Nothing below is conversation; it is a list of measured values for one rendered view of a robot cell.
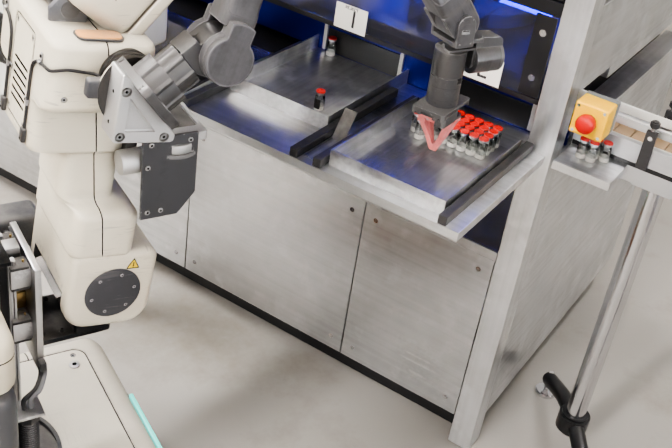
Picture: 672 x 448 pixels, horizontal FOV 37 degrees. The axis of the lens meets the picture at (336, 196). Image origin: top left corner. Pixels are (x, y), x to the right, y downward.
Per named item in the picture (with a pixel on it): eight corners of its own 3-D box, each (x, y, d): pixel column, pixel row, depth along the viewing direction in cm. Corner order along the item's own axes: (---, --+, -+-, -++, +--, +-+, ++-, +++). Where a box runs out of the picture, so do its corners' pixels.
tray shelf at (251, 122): (298, 47, 250) (299, 40, 249) (556, 151, 221) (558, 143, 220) (169, 108, 214) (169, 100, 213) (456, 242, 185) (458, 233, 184)
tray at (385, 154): (413, 110, 224) (416, 96, 222) (517, 153, 214) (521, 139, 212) (328, 164, 199) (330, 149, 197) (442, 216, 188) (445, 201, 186)
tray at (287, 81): (316, 47, 247) (318, 33, 245) (406, 83, 236) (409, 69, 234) (229, 88, 221) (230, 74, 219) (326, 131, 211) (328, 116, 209)
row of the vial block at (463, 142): (413, 126, 217) (416, 107, 215) (486, 157, 210) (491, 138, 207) (407, 130, 216) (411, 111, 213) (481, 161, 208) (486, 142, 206)
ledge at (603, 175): (575, 145, 225) (577, 137, 224) (630, 167, 219) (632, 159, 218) (550, 168, 214) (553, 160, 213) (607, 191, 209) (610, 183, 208)
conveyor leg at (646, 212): (559, 412, 266) (645, 164, 225) (591, 429, 262) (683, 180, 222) (546, 431, 259) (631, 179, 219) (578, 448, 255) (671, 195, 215)
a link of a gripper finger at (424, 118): (461, 146, 186) (470, 101, 181) (442, 161, 181) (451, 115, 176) (429, 134, 189) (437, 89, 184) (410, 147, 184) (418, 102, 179)
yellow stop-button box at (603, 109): (580, 119, 213) (589, 89, 210) (612, 131, 210) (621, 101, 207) (566, 131, 208) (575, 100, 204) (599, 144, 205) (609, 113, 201)
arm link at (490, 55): (432, 1, 173) (460, 17, 166) (487, -4, 178) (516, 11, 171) (424, 66, 178) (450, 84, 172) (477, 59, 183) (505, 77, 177)
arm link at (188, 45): (161, 48, 152) (173, 61, 148) (213, 6, 152) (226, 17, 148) (194, 90, 158) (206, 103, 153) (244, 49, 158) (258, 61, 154)
